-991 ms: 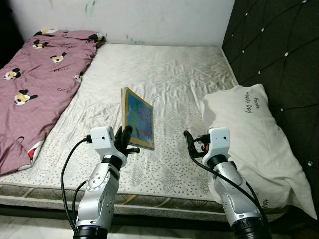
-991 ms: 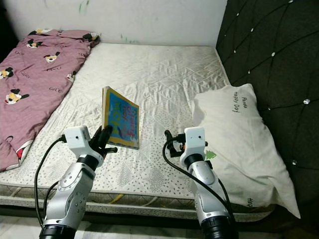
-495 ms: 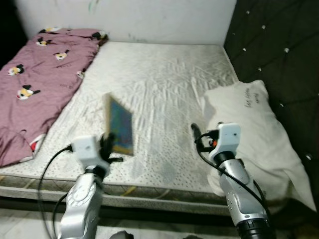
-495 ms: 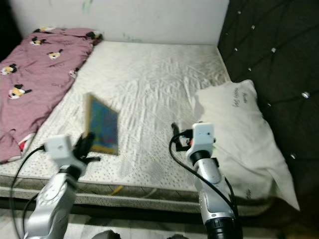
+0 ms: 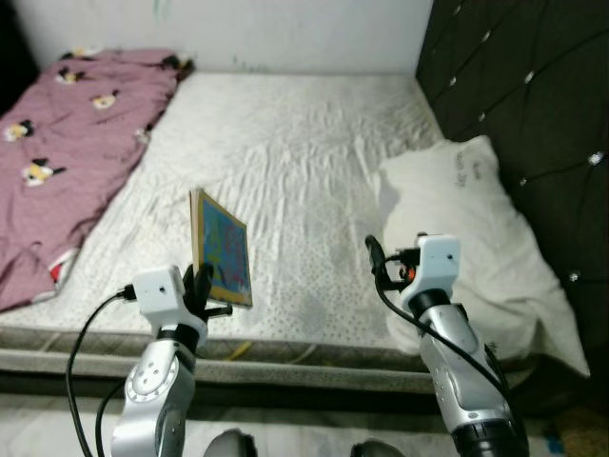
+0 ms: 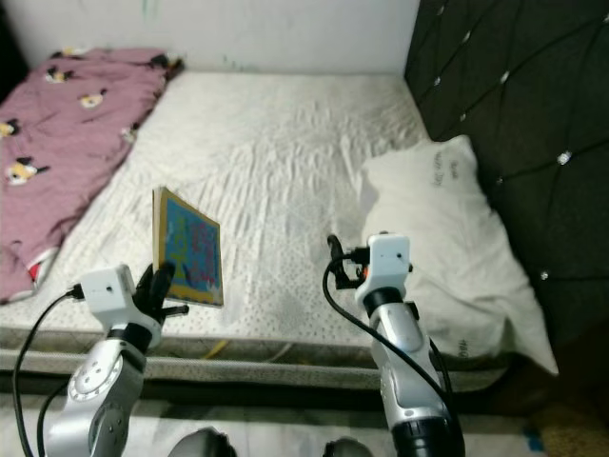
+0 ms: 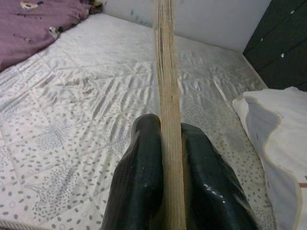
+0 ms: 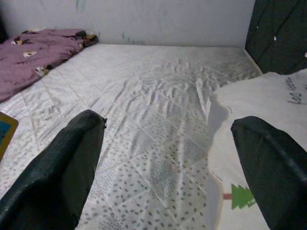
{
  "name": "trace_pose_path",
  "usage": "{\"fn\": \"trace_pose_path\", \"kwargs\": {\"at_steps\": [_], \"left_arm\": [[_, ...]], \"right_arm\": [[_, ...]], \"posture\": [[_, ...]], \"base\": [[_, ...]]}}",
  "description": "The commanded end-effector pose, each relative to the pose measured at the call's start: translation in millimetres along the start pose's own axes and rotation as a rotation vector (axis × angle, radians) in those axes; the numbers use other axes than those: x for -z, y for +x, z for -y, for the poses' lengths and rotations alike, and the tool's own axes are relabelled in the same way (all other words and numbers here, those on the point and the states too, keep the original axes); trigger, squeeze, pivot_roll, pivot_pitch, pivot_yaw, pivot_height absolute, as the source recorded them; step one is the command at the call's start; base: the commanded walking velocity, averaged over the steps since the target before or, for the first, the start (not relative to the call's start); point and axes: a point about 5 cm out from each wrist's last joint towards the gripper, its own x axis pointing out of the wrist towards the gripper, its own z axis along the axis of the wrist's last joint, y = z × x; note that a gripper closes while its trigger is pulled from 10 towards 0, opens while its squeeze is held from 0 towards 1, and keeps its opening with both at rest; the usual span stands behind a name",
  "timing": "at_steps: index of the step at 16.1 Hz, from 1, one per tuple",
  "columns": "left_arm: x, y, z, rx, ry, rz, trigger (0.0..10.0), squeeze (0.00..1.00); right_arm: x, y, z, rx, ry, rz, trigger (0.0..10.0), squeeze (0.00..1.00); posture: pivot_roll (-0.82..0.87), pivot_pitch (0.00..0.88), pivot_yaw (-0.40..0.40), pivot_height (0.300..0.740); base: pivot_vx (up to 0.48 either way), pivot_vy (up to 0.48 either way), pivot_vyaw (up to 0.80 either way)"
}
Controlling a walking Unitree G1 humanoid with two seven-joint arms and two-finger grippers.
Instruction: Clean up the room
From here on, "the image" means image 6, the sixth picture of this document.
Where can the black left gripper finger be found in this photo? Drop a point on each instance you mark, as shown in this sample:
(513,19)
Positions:
(157,281)

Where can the blue yellow children's book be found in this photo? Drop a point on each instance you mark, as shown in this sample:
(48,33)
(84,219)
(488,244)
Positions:
(190,248)

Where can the white pillow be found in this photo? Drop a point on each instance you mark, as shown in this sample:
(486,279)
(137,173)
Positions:
(447,209)

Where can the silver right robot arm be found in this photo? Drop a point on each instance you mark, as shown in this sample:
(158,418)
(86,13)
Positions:
(404,352)

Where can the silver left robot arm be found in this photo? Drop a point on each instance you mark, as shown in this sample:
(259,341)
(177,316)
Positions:
(95,400)

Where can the grey quilted mattress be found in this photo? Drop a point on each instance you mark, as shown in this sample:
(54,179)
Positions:
(266,143)

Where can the silver left robot leg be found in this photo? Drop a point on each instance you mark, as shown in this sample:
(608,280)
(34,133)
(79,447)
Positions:
(200,445)

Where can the silver robot leg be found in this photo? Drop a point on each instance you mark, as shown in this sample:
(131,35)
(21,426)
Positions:
(347,449)
(200,445)

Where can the pink cartoon mouse blanket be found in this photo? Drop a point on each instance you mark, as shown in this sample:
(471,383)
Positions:
(67,133)

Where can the silver right robot leg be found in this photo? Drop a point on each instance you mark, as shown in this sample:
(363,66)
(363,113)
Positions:
(347,449)

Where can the black tufted headboard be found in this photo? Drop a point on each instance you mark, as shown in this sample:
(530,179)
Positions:
(523,76)

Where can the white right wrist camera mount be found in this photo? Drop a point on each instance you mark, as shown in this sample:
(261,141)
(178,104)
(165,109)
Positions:
(385,257)

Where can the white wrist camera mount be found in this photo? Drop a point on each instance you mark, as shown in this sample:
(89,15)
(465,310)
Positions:
(385,257)
(105,288)

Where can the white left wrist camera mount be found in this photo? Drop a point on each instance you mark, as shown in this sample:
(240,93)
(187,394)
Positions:
(105,288)

